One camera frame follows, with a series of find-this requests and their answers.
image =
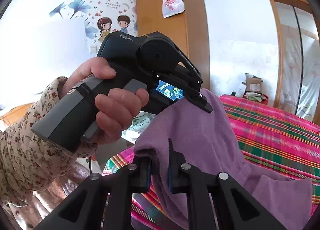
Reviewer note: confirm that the pink plaid bed sheet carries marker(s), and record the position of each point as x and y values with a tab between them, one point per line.
262	124

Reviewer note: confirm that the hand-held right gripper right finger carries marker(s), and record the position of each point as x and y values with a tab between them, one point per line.
175	180

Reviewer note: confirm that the low wooden cabinet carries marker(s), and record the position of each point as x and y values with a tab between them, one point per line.
15	112

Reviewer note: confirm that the purple fleece pants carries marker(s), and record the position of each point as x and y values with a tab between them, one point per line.
200	132

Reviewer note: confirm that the person's left hand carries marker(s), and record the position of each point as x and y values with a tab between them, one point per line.
120	102

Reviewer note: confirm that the wooden door frame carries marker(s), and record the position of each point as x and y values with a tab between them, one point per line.
275	44

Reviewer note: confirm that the white plastic bag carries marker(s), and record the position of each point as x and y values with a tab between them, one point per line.
172	2

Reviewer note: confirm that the cartoon couple wall sticker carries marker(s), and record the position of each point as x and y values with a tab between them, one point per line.
77	7

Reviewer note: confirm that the printed plastic door curtain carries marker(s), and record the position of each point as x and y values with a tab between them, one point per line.
290	57

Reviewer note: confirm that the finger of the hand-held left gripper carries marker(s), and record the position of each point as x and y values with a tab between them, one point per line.
200	99

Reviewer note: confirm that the white wall switch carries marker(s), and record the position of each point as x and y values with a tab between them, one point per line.
93	49

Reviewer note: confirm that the red storage basket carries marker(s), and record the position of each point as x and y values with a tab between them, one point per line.
265	101

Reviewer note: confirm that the wooden wardrobe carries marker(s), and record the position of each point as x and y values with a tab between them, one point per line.
195	32

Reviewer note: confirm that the white carton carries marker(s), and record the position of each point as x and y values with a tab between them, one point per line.
240	91

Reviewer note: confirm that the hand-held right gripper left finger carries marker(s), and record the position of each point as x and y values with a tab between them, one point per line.
145	175

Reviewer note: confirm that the cardboard box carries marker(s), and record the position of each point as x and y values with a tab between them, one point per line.
253	86

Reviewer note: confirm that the shiny brown fabric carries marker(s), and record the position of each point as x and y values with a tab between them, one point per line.
62	185

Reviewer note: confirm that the person's left forearm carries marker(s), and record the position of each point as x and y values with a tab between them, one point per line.
20	149

